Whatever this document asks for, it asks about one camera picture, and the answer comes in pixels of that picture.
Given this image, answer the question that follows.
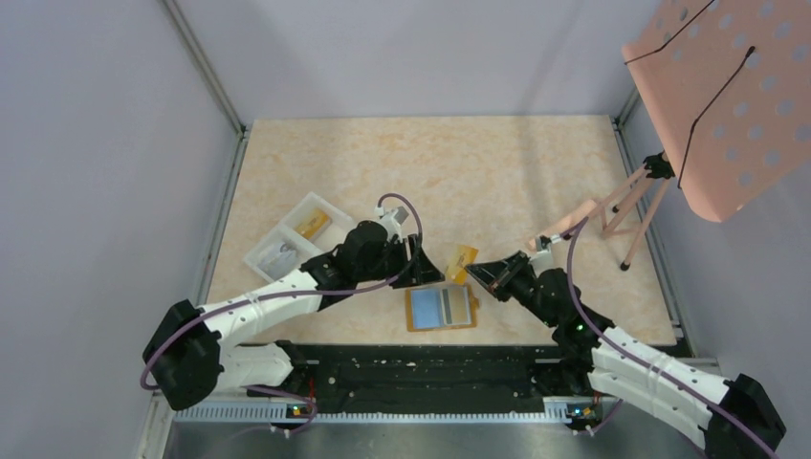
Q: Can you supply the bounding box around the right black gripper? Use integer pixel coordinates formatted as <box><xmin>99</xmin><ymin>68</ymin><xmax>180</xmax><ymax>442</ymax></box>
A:
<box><xmin>466</xmin><ymin>250</ymin><xmax>559</xmax><ymax>327</ymax></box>

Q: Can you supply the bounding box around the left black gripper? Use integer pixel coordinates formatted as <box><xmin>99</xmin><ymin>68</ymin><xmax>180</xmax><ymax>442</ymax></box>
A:
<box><xmin>356</xmin><ymin>233</ymin><xmax>445</xmax><ymax>289</ymax></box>

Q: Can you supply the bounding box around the gold VIP card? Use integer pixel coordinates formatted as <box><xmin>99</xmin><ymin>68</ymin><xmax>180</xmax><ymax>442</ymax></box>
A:
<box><xmin>445</xmin><ymin>244</ymin><xmax>479</xmax><ymax>284</ymax></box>

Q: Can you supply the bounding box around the beige card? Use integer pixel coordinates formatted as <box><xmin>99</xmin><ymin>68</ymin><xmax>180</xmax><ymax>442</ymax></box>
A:
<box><xmin>441</xmin><ymin>285</ymin><xmax>472</xmax><ymax>326</ymax></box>

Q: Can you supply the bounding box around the tan leather card holder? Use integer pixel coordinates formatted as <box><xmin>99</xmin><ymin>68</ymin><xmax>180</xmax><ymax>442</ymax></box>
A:
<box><xmin>405</xmin><ymin>283</ymin><xmax>479</xmax><ymax>333</ymax></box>

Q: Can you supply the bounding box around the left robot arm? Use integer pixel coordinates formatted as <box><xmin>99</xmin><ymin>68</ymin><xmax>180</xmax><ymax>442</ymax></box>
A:
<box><xmin>142</xmin><ymin>221</ymin><xmax>445</xmax><ymax>411</ymax></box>

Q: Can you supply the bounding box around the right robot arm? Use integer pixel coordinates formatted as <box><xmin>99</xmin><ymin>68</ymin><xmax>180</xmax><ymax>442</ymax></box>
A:
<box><xmin>465</xmin><ymin>251</ymin><xmax>786</xmax><ymax>458</ymax></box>

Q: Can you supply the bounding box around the silver card in tray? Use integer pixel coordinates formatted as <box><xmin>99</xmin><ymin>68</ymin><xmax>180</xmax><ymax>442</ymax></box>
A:
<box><xmin>257</xmin><ymin>241</ymin><xmax>298</xmax><ymax>280</ymax></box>

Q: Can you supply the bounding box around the white divided plastic tray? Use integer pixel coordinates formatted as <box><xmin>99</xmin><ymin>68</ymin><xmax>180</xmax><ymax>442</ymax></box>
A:
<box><xmin>243</xmin><ymin>192</ymin><xmax>357</xmax><ymax>283</ymax></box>

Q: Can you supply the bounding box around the pink tripod stand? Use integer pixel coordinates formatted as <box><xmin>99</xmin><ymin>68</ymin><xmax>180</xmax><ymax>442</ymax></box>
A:
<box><xmin>528</xmin><ymin>151</ymin><xmax>676</xmax><ymax>272</ymax></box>

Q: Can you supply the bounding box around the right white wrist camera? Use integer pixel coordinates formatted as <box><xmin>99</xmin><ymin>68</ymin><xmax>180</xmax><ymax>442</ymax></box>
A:
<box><xmin>532</xmin><ymin>234</ymin><xmax>562</xmax><ymax>253</ymax></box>

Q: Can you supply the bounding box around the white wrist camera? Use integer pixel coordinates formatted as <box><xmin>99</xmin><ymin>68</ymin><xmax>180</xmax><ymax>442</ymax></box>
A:
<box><xmin>532</xmin><ymin>234</ymin><xmax>562</xmax><ymax>253</ymax></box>
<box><xmin>375</xmin><ymin>206</ymin><xmax>409</xmax><ymax>233</ymax></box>

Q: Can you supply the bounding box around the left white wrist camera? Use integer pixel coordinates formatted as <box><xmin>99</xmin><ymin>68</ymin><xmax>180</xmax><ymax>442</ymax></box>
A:
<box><xmin>375</xmin><ymin>206</ymin><xmax>409</xmax><ymax>233</ymax></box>

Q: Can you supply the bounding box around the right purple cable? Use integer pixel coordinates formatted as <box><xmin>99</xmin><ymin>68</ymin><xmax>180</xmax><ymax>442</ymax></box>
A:
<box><xmin>557</xmin><ymin>215</ymin><xmax>780</xmax><ymax>459</ymax></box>

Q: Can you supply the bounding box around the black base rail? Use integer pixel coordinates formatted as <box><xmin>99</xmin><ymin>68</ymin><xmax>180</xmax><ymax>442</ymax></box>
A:
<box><xmin>247</xmin><ymin>341</ymin><xmax>625</xmax><ymax>420</ymax></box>

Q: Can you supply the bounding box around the aluminium frame rail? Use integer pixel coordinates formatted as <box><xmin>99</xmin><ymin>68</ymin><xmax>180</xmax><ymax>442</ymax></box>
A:
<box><xmin>158</xmin><ymin>0</ymin><xmax>247</xmax><ymax>136</ymax></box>

